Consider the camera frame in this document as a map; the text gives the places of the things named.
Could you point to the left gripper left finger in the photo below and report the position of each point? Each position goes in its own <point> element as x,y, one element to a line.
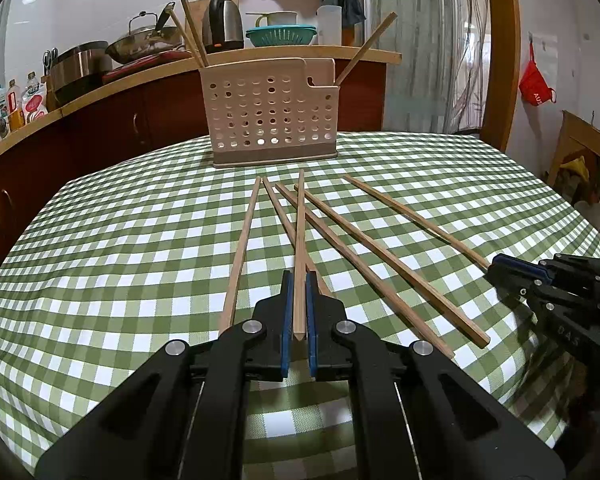
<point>220,373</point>

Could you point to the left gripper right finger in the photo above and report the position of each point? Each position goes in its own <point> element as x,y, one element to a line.
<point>340,349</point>

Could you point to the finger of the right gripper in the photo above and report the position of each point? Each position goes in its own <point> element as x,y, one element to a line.
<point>509,280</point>
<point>528,270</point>

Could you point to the wooden chopstick pile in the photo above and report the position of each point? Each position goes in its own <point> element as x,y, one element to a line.
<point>451,312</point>

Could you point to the long crossing wooden chopstick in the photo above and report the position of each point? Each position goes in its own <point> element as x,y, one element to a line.
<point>394,301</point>

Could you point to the wooden kitchen counter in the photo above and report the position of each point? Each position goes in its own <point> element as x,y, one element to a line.
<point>152,109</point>

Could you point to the green checkered tablecloth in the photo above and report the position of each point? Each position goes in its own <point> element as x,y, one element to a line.
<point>121,261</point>

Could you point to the wooden chair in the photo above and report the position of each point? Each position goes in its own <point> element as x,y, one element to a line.
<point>575,167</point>

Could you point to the beige perforated utensil basket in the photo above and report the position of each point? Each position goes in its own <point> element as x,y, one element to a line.
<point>271,110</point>

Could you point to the glass sliding door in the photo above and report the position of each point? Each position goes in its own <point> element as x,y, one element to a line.
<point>459,65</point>

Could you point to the red induction cooker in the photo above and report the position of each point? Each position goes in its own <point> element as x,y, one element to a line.
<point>145,63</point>

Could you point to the teal plastic colander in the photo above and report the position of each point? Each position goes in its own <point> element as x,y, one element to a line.
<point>281,35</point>

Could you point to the steel electric kettle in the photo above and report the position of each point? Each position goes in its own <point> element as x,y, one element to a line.
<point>222,27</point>

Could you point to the translucent plastic jug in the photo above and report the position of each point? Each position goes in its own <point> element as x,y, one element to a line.
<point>329,28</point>

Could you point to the pink white refill pouch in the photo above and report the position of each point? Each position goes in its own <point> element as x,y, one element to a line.
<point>34,103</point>

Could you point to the steel wok with lid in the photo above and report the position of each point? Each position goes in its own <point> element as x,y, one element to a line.
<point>146,40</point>

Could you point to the steel rice cooker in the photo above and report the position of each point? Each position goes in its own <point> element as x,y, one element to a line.
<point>80,70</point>

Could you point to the white mug green handle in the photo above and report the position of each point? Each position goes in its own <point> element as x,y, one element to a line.
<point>277,18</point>

